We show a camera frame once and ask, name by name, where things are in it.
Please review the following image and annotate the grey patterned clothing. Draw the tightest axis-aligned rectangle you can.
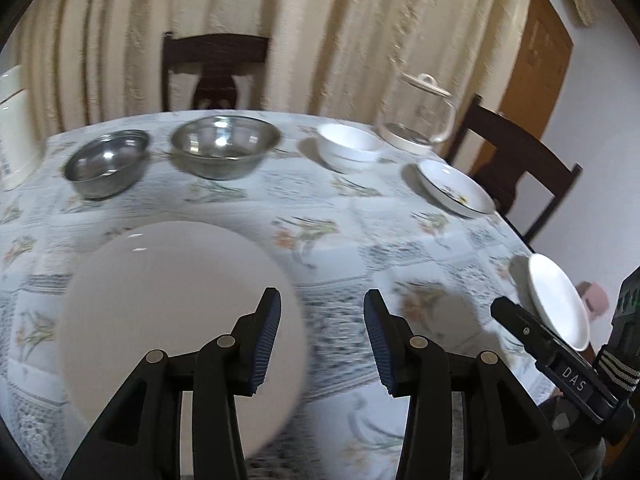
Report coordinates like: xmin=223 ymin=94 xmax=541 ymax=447
xmin=540 ymin=395 xmax=608 ymax=480

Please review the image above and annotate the white ceramic bowl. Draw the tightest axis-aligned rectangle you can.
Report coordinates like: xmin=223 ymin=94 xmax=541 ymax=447
xmin=316 ymin=123 xmax=385 ymax=171

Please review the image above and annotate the dark plain wooden chair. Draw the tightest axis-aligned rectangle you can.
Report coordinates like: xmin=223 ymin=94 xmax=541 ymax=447
xmin=447 ymin=94 xmax=583 ymax=248

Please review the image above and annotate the brown wooden door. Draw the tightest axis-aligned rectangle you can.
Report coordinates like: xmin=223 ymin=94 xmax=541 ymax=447
xmin=497 ymin=0 xmax=573 ymax=126

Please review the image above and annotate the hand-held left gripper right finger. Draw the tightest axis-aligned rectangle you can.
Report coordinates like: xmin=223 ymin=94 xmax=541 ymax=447
xmin=363 ymin=289 xmax=586 ymax=480

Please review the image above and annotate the large steel bowl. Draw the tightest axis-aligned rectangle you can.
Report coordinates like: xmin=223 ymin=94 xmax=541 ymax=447
xmin=171 ymin=115 xmax=282 ymax=181

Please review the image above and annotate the beige curtain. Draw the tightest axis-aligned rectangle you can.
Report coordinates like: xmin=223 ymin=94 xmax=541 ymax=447
xmin=10 ymin=0 xmax=536 ymax=136

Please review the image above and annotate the large white plate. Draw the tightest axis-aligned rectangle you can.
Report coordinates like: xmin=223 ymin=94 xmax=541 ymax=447
xmin=57 ymin=221 xmax=308 ymax=456

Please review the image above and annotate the dark carved wooden chair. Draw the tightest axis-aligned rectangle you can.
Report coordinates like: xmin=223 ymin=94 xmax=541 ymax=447
xmin=161 ymin=32 xmax=271 ymax=111

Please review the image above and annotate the pink object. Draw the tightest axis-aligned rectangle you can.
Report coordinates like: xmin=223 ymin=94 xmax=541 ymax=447
xmin=575 ymin=282 xmax=610 ymax=316

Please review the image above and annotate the small steel bowl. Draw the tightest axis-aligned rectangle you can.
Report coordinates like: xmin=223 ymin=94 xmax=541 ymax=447
xmin=64 ymin=130 xmax=151 ymax=199

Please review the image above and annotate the white floral plate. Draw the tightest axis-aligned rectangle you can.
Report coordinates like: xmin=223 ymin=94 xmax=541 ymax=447
xmin=416 ymin=159 xmax=496 ymax=219

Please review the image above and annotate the floral lace-print tablecloth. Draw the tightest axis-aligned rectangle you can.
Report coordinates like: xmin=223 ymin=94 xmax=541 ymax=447
xmin=0 ymin=110 xmax=591 ymax=480

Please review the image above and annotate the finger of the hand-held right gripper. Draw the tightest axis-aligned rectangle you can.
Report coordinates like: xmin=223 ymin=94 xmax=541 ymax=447
xmin=490 ymin=296 xmax=576 ymax=367

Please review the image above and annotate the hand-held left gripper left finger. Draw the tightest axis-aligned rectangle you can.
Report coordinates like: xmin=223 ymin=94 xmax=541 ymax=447
xmin=60 ymin=287 xmax=283 ymax=480

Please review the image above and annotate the cream thermos jug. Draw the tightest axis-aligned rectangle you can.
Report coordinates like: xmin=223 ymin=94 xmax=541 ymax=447
xmin=0 ymin=65 xmax=43 ymax=192

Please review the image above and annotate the small white plate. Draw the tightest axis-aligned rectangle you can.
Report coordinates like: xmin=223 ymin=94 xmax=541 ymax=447
xmin=527 ymin=253 xmax=592 ymax=352

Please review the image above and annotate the glass kettle with white lid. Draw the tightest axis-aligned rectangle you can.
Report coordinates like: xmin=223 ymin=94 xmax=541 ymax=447
xmin=377 ymin=72 xmax=457 ymax=156

